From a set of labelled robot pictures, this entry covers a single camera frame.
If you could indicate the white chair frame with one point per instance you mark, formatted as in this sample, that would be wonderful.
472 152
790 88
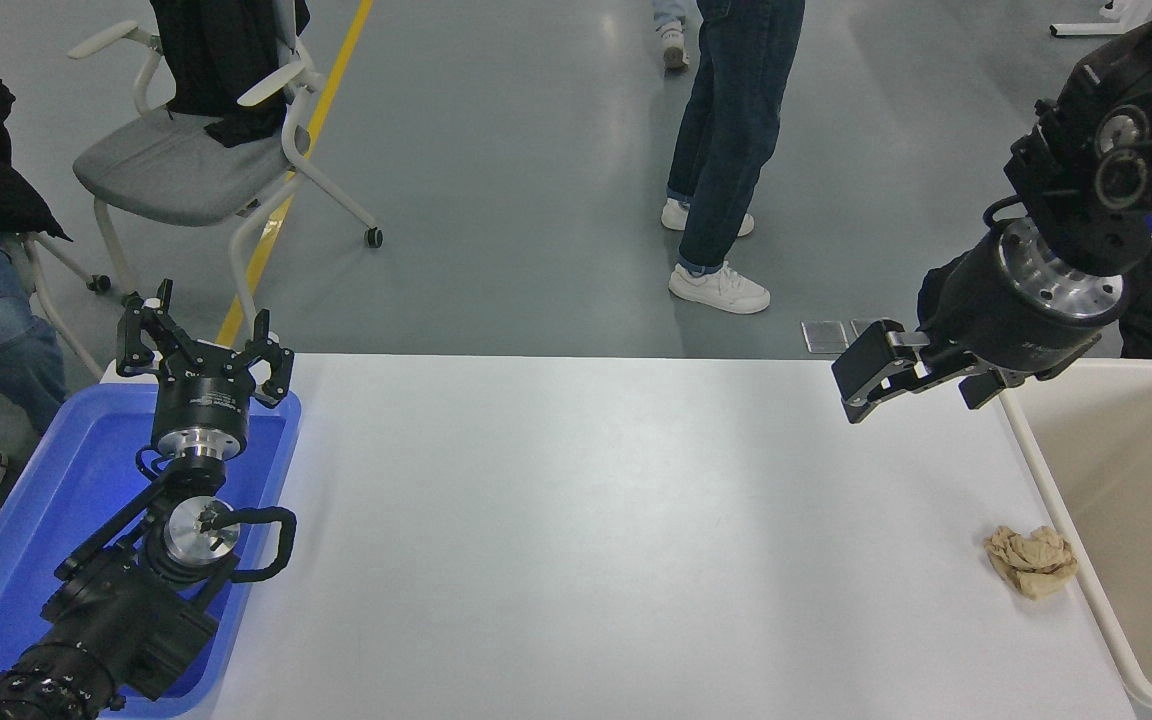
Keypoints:
51 300

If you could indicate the large pale plastic bin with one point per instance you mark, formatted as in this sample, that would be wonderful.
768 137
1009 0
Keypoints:
1136 480

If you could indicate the white stand base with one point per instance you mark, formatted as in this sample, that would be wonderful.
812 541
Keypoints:
1101 25

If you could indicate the grey white office chair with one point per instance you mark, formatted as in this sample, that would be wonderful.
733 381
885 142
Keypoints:
161 170

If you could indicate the blue plastic tray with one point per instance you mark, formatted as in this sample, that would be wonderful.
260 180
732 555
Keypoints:
26 520

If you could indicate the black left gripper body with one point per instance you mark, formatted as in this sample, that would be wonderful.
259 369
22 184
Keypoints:
201 395

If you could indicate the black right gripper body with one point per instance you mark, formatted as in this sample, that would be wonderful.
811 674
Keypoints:
1006 320

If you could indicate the metal floor plate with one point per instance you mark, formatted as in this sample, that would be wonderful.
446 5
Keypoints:
824 337
864 325

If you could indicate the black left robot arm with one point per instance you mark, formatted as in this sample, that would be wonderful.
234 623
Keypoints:
116 620

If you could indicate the walking person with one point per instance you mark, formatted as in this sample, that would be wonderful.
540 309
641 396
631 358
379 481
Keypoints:
674 45

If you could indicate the tan paper ball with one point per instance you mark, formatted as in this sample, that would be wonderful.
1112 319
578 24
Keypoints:
1031 562

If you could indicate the black garment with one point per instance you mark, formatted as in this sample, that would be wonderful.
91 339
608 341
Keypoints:
221 60

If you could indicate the standing person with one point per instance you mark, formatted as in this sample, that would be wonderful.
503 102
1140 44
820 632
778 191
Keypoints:
726 120

